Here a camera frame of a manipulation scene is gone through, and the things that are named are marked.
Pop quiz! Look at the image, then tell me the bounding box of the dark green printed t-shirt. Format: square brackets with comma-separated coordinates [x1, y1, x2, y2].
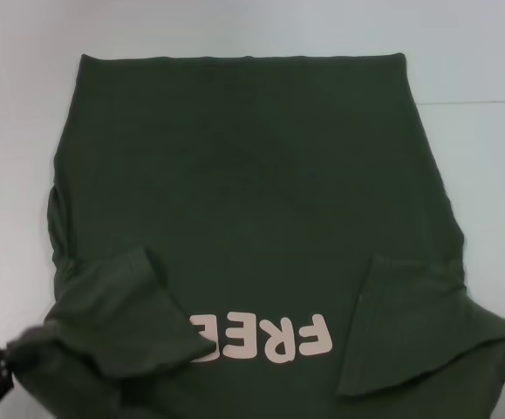
[5, 52, 505, 419]

